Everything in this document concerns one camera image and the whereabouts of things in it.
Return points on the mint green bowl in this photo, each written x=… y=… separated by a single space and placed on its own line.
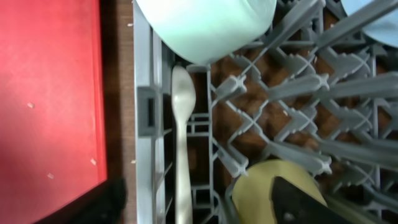
x=204 y=31

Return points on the yellow plastic cup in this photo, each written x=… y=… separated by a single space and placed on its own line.
x=252 y=192

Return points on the red serving tray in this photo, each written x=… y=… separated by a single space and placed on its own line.
x=52 y=126

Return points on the light blue plate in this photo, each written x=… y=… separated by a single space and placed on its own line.
x=383 y=30

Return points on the grey dishwasher rack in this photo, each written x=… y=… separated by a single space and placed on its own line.
x=314 y=90

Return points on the white plastic spoon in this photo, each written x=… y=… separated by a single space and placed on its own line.
x=183 y=104

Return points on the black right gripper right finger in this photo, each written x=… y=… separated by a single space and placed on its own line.
x=292 y=205

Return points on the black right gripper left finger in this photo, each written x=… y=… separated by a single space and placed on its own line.
x=103 y=204

